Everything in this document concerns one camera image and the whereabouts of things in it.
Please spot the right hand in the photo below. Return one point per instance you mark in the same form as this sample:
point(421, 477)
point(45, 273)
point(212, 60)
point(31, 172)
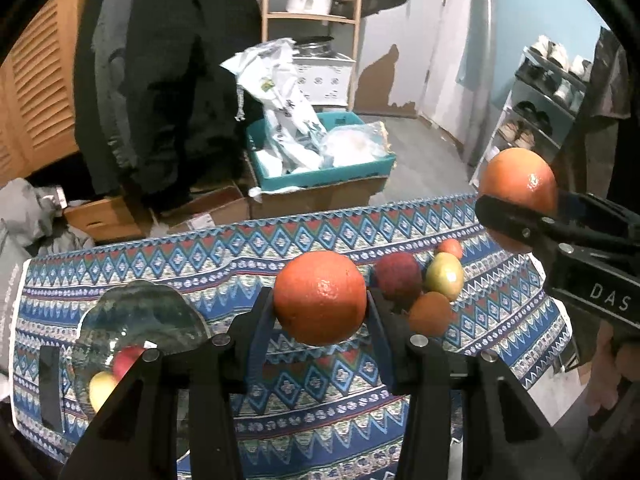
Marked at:
point(608, 368)

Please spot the black hanging coat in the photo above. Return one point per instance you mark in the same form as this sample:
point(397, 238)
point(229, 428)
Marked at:
point(187, 126)

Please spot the teal storage crate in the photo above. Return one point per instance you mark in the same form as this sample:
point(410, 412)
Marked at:
point(268, 169)

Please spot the white patterned storage box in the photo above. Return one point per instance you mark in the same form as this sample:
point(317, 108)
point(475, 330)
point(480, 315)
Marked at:
point(325, 80)

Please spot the grey shoe rack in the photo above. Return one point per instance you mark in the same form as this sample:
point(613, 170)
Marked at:
point(542, 104)

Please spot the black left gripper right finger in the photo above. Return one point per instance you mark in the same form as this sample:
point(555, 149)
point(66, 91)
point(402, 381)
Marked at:
point(505, 434)

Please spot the grey hanging jacket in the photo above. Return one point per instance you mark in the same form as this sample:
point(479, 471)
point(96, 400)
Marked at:
point(102, 130)

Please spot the yellow apple in bowl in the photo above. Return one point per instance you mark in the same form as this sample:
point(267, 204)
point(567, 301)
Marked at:
point(100, 388)

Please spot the white door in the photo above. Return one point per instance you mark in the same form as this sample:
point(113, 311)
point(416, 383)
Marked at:
point(459, 79)

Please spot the clear plastic bag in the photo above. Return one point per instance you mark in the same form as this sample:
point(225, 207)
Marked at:
point(351, 145)

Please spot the large red apple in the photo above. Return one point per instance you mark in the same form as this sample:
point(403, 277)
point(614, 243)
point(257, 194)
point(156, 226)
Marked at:
point(399, 278)

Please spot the wooden louvered closet door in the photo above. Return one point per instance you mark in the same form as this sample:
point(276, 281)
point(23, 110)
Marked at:
point(37, 92)

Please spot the flat cardboard box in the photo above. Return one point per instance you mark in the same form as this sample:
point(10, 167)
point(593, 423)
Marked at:
point(218, 207)

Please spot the smaller orange front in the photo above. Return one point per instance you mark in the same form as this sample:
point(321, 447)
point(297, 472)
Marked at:
point(431, 315)

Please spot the cardboard box under crate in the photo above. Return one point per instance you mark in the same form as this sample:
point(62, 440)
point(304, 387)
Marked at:
point(348, 194)

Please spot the white cooking pot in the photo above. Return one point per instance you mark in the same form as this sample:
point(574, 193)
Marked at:
point(311, 7)

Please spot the wooden shelf unit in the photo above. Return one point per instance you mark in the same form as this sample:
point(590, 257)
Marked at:
point(345, 30)

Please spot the large orange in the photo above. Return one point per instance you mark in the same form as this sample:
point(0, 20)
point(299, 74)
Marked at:
point(320, 298)

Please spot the glass fruit bowl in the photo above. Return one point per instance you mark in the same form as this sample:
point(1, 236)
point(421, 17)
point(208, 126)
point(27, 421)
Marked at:
point(138, 314)

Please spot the steel pot on box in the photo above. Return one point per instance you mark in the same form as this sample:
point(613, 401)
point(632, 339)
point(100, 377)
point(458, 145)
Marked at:
point(314, 47)

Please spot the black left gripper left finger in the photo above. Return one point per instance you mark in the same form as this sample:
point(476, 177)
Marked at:
point(134, 434)

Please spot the patterned blue tablecloth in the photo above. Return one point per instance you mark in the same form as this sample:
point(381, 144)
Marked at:
point(319, 409)

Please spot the dark hanging garment right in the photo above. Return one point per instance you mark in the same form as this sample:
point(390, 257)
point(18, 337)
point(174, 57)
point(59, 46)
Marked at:
point(600, 154)

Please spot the grey clothes pile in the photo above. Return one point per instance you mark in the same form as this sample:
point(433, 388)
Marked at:
point(31, 225)

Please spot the white printed rice bag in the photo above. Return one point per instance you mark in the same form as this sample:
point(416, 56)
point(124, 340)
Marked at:
point(293, 131)

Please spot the black phone on table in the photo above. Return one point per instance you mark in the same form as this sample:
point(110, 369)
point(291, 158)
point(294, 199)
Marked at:
point(50, 389)

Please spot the small tangerine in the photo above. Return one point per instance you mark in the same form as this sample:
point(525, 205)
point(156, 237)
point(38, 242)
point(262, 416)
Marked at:
point(450, 246)

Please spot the wooden drawer box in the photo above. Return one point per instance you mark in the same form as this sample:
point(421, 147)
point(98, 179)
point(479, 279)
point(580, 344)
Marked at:
point(110, 220)

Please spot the red apple in bowl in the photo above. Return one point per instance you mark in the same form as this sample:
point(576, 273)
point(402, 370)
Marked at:
point(125, 359)

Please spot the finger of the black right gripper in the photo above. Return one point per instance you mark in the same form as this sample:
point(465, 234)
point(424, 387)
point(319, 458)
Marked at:
point(518, 228)

